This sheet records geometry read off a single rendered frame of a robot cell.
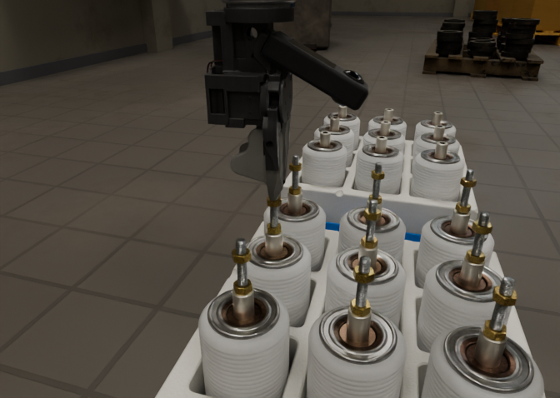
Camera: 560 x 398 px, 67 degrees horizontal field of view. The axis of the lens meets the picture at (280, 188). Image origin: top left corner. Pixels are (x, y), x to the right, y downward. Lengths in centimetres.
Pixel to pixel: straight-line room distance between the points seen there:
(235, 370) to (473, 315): 26
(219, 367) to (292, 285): 14
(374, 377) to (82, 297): 67
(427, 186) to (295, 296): 44
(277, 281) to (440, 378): 20
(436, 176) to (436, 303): 40
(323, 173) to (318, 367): 53
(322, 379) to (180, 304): 49
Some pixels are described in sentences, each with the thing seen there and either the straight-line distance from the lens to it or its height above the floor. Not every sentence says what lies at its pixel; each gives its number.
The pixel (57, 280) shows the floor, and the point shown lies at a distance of 103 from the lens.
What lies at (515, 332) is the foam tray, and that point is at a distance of 62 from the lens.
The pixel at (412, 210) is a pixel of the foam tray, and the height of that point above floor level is 16.
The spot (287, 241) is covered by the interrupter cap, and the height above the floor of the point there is 25.
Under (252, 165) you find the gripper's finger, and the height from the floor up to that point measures 38.
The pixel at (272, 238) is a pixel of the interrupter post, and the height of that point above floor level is 28.
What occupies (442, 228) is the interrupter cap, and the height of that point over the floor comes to 25.
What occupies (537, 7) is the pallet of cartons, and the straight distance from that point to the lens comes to 561.
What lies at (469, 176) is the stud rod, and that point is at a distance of 61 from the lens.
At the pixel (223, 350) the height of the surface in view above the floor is 24.
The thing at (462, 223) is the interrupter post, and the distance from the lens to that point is 63.
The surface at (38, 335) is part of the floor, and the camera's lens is 91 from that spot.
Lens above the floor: 56
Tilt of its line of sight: 25 degrees down
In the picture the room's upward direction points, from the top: straight up
